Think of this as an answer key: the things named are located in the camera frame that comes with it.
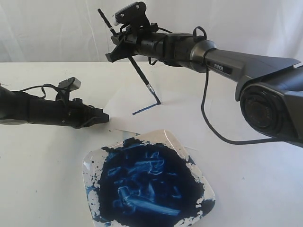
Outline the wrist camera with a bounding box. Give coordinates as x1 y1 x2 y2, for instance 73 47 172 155
58 77 81 92
113 1 150 30

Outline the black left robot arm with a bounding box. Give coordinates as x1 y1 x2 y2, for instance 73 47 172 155
0 87 109 129

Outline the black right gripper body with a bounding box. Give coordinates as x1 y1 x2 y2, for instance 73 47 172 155
118 29 168 59

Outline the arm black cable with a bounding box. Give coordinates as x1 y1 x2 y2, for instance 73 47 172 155
21 83 71 107
148 26 285 145

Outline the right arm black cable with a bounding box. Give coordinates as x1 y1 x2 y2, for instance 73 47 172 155
148 26 285 145

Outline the white backdrop cloth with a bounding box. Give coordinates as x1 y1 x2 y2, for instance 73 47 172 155
0 0 303 62

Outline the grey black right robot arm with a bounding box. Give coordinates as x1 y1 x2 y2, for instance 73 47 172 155
106 28 303 147

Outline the white plate with blue paint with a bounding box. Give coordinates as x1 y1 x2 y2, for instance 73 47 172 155
82 130 215 227

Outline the black paintbrush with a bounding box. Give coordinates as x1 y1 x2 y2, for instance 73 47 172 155
98 9 161 105

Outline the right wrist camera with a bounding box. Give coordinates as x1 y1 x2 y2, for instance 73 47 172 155
113 1 150 30

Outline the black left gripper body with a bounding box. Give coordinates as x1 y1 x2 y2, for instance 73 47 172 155
28 96 95 129

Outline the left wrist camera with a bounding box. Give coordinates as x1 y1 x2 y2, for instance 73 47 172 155
58 77 81 92

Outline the white paper sheet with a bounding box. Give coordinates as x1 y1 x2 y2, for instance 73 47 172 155
105 86 208 150

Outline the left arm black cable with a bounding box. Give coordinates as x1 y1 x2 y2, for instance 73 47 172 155
21 83 71 107

